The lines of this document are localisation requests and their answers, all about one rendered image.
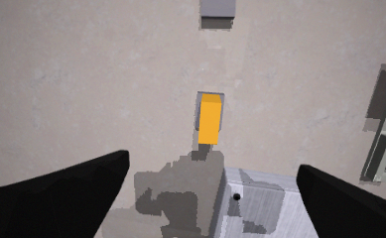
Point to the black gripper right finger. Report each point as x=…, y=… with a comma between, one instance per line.
x=338, y=209

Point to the grey flat bar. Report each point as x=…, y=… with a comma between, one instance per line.
x=218, y=9

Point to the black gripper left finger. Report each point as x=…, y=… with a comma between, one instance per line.
x=68, y=203

